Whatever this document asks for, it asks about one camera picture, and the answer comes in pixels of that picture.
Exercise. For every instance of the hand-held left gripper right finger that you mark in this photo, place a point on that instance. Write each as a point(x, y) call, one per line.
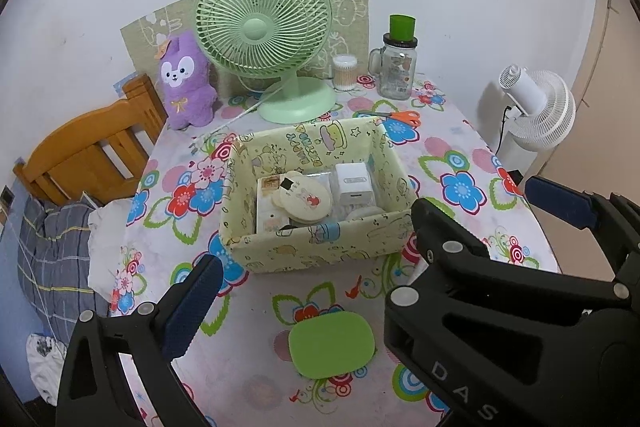
point(562, 202)

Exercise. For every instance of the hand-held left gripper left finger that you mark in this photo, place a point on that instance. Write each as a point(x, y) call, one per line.
point(195, 307)

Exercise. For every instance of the yellow printed storage box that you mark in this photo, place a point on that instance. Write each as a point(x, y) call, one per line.
point(300, 252)

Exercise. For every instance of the beige bunny print case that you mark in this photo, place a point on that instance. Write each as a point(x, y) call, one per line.
point(305, 199)

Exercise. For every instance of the white round disc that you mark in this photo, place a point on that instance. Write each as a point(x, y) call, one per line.
point(365, 213)

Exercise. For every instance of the white cube box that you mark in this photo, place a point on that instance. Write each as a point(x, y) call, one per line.
point(355, 184)

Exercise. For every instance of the floral tablecloth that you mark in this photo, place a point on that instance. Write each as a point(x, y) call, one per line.
point(250, 297)

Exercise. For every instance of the white standing fan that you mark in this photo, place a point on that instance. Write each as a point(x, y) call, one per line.
point(545, 112)

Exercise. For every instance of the white remote control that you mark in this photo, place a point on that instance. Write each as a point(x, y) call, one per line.
point(265, 212)

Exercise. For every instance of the beige wooden door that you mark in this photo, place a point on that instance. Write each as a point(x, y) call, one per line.
point(615, 82)

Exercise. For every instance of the green oval case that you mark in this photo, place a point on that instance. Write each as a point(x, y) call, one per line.
point(330, 344)

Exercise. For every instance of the grey plaid pillow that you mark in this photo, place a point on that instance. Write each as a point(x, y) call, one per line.
point(55, 252)

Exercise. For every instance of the white printed cloth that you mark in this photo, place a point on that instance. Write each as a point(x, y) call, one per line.
point(45, 357)

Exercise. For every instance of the wooden chair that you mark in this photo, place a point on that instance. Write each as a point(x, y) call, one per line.
point(75, 152)

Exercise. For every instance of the glass jar with green cap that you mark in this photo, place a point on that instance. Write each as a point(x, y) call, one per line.
point(395, 77)

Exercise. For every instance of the purple plush bunny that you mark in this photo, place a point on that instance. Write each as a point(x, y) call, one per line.
point(185, 97)

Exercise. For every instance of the cotton swab container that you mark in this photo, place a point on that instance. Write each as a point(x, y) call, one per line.
point(344, 74)

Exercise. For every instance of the green desk fan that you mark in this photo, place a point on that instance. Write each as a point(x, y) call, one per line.
point(255, 29)

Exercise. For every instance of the beige printed wall cloth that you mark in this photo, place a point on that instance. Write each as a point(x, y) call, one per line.
point(350, 7)

